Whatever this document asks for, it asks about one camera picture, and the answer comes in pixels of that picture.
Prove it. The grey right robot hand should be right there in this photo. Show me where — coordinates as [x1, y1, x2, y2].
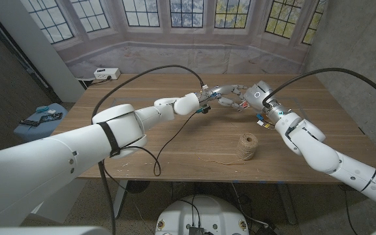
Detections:
[242, 80, 290, 123]

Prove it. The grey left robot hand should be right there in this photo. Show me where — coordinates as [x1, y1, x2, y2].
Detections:
[199, 84, 251, 112]

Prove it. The printed window backdrop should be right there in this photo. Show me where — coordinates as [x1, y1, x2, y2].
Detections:
[20, 0, 329, 80]

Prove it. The brown twine spool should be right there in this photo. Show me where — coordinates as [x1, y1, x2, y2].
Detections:
[236, 133, 259, 161]

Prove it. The loose twine strand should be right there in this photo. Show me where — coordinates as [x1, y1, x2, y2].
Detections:
[195, 153, 246, 166]

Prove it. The grey table leg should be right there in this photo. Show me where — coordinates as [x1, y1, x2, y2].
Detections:
[275, 183, 298, 226]
[112, 180, 130, 220]

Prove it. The white power strip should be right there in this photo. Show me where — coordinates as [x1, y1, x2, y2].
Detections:
[93, 67, 121, 81]

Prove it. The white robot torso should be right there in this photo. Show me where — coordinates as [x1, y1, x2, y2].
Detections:
[155, 195, 250, 235]

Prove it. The black round fan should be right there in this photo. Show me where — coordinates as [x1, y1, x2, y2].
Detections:
[127, 180, 151, 195]

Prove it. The long black remote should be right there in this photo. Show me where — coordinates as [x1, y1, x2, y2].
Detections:
[39, 112, 63, 123]

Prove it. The blue stool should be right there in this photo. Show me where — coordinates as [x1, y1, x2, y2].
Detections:
[13, 102, 69, 142]

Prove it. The short black remote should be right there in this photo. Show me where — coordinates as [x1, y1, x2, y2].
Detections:
[18, 119, 41, 128]

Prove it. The white robot chest rim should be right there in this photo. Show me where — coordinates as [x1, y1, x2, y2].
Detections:
[0, 226, 111, 235]

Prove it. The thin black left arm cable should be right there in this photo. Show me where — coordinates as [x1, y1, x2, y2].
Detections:
[102, 110, 205, 235]

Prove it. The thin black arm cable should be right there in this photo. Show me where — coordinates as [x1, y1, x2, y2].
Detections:
[102, 110, 205, 235]
[341, 185, 359, 235]

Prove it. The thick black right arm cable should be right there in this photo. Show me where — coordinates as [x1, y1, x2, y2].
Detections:
[262, 67, 376, 108]

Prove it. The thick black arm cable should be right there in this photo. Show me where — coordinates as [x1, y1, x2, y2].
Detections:
[91, 64, 206, 235]
[262, 67, 376, 108]

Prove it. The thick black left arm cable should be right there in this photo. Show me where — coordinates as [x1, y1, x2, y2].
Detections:
[91, 64, 206, 235]

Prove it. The white floor cable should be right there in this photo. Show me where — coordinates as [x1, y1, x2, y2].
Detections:
[230, 182, 270, 228]

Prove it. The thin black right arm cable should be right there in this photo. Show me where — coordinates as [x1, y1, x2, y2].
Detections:
[341, 185, 359, 235]

